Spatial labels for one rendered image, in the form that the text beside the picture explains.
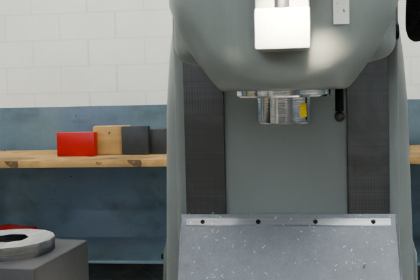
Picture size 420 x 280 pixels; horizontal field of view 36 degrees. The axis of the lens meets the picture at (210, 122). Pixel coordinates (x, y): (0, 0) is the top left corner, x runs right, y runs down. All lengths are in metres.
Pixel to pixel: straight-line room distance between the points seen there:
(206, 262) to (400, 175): 0.31
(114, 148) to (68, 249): 3.78
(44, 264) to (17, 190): 4.62
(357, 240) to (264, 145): 0.19
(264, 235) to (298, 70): 0.50
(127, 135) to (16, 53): 1.26
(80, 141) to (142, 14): 1.11
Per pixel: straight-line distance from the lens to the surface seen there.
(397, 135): 0.99
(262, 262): 0.97
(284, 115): 0.58
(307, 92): 0.57
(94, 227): 5.11
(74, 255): 0.71
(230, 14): 0.52
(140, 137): 4.39
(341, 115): 0.60
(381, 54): 0.72
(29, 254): 0.68
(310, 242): 0.98
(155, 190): 4.95
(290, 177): 0.98
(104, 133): 4.48
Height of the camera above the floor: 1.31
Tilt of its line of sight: 3 degrees down
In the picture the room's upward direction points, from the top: 1 degrees counter-clockwise
